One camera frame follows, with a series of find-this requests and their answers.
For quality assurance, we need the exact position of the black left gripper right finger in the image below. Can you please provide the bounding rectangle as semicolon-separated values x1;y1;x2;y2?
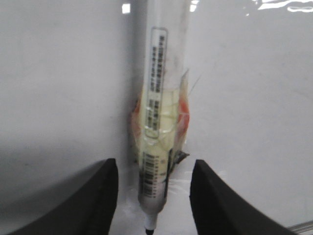
189;160;293;235

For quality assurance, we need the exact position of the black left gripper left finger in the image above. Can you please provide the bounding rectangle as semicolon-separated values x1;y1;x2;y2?
12;158;119;235

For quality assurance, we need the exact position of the white black whiteboard marker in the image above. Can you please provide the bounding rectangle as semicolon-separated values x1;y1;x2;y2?
136;0;190;235

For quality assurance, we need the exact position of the white whiteboard with grey frame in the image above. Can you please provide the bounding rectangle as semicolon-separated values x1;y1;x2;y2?
0;0;313;235

